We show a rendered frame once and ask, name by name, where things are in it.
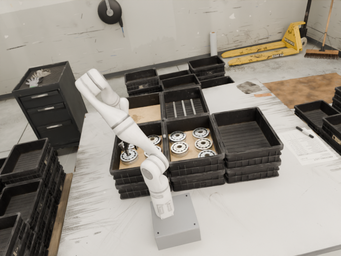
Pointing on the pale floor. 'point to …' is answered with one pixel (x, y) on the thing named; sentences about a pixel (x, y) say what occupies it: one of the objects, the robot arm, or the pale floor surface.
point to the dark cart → (53, 105)
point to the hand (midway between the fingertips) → (131, 150)
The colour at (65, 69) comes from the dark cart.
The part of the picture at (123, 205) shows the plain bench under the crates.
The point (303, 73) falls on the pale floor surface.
